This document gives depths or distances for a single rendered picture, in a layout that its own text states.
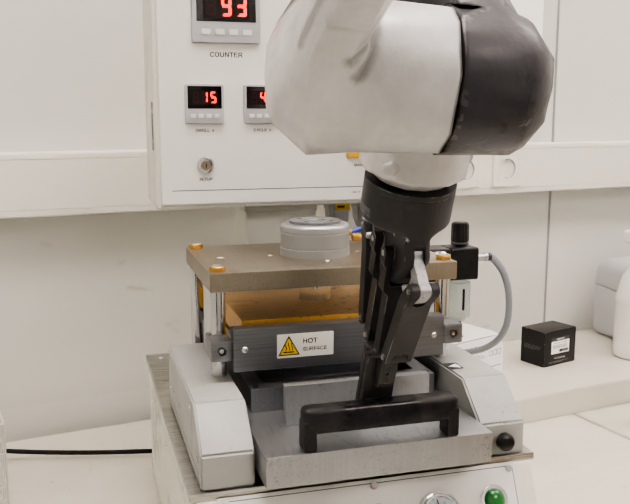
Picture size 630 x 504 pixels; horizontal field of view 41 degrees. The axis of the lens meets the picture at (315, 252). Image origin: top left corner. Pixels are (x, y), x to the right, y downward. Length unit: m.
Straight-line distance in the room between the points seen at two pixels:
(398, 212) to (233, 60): 0.45
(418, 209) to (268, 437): 0.27
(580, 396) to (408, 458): 0.79
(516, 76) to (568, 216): 1.37
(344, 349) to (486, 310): 0.94
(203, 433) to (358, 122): 0.38
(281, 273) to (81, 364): 0.66
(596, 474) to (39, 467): 0.82
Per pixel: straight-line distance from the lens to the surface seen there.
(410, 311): 0.68
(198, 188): 1.04
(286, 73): 0.50
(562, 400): 1.52
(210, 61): 1.04
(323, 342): 0.86
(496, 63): 0.52
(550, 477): 1.29
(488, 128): 0.53
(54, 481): 1.29
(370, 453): 0.78
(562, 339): 1.66
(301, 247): 0.91
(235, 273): 0.84
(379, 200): 0.65
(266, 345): 0.85
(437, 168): 0.63
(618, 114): 1.96
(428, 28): 0.52
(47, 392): 1.45
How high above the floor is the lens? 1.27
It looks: 9 degrees down
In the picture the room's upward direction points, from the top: straight up
